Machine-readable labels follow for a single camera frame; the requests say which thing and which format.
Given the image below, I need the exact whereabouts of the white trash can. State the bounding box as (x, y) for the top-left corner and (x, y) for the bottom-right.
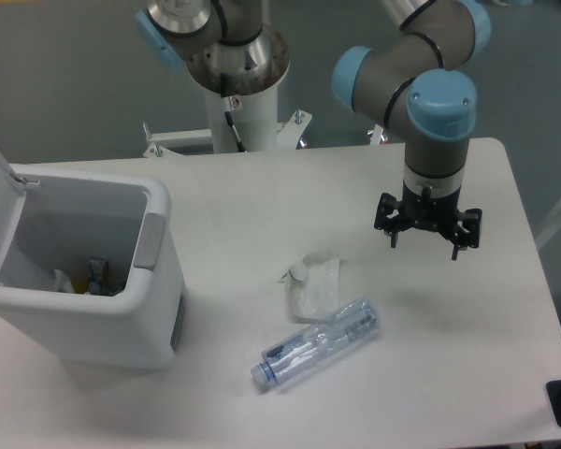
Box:
(0, 153), (184, 369)

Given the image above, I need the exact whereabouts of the clear plastic bottle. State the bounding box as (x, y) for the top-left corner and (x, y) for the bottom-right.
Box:
(251, 297), (380, 391)

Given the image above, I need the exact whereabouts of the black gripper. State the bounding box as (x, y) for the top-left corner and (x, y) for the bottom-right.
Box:
(374, 184), (482, 261)

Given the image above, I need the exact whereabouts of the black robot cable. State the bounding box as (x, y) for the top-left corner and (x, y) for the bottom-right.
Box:
(219, 72), (249, 153)

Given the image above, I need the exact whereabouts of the trash inside the can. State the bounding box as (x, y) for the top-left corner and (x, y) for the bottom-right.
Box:
(52, 258), (126, 297)

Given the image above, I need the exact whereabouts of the clear plastic wrapper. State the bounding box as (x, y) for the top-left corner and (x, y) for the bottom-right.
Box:
(278, 248), (340, 323)

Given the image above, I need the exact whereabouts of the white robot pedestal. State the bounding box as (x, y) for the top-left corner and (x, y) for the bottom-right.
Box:
(142, 22), (314, 158)

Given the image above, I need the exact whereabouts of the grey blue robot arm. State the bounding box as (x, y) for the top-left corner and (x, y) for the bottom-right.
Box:
(135, 1), (491, 252)

